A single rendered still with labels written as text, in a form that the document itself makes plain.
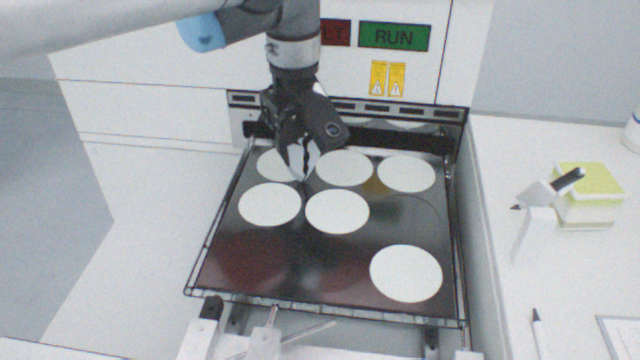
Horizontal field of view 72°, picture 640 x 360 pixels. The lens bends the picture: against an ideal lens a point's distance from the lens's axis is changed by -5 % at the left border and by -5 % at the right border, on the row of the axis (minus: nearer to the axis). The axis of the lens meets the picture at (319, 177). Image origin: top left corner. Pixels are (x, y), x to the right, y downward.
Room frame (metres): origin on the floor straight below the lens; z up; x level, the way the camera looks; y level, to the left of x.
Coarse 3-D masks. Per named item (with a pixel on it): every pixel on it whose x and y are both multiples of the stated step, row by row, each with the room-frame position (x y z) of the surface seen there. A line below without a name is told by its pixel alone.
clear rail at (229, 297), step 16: (192, 288) 0.37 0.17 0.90; (256, 304) 0.35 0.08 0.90; (272, 304) 0.34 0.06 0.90; (288, 304) 0.34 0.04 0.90; (304, 304) 0.34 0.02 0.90; (384, 320) 0.32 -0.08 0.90; (400, 320) 0.32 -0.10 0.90; (416, 320) 0.32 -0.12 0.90; (432, 320) 0.32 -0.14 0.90; (448, 320) 0.32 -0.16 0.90
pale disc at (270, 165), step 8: (272, 152) 0.67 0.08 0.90; (264, 160) 0.65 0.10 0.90; (272, 160) 0.65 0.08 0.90; (280, 160) 0.64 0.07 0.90; (264, 168) 0.62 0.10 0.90; (272, 168) 0.62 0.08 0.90; (280, 168) 0.62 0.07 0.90; (264, 176) 0.60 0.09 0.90; (272, 176) 0.60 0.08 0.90; (280, 176) 0.60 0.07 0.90; (288, 176) 0.60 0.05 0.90
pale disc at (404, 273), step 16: (384, 256) 0.43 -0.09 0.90; (400, 256) 0.43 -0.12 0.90; (416, 256) 0.42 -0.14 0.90; (384, 272) 0.40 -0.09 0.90; (400, 272) 0.40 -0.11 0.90; (416, 272) 0.40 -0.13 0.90; (432, 272) 0.40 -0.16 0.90; (384, 288) 0.37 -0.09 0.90; (400, 288) 0.37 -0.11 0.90; (416, 288) 0.37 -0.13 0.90; (432, 288) 0.37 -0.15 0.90
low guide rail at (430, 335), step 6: (426, 330) 0.34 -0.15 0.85; (432, 330) 0.34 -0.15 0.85; (438, 330) 0.34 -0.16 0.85; (426, 336) 0.33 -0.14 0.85; (432, 336) 0.33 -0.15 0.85; (438, 336) 0.33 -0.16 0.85; (426, 342) 0.32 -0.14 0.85; (432, 342) 0.32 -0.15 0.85; (438, 342) 0.32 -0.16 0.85; (426, 348) 0.31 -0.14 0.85; (432, 348) 0.31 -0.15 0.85; (438, 348) 0.31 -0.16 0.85; (426, 354) 0.30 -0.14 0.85; (432, 354) 0.30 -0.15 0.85; (438, 354) 0.30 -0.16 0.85
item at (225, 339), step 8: (224, 336) 0.31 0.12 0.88; (232, 336) 0.31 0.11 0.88; (240, 336) 0.31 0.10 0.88; (224, 344) 0.30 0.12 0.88; (232, 344) 0.30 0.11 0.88; (240, 344) 0.30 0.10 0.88; (288, 344) 0.30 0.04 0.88; (296, 344) 0.30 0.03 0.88; (216, 352) 0.29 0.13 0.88; (224, 352) 0.29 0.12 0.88; (232, 352) 0.29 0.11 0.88; (240, 352) 0.29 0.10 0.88; (280, 352) 0.29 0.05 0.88; (288, 352) 0.29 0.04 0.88; (296, 352) 0.29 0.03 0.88; (304, 352) 0.29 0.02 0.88; (312, 352) 0.29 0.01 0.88; (320, 352) 0.29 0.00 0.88; (328, 352) 0.29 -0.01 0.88; (336, 352) 0.29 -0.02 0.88; (344, 352) 0.29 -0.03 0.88; (352, 352) 0.29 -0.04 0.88; (360, 352) 0.29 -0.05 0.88
